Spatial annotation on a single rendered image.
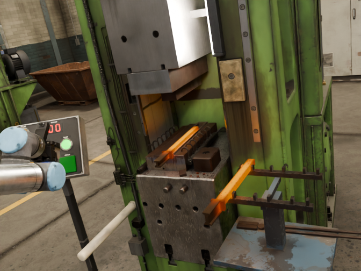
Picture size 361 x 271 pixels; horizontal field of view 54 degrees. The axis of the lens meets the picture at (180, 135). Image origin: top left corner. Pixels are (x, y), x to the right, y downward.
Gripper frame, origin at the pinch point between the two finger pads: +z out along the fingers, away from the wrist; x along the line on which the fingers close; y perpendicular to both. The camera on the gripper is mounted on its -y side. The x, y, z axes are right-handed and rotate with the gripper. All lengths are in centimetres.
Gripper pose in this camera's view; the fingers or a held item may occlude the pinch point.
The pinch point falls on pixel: (56, 148)
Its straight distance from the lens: 161.5
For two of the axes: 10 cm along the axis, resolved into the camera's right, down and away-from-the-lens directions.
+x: 9.9, -1.6, -0.5
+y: 1.5, 9.7, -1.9
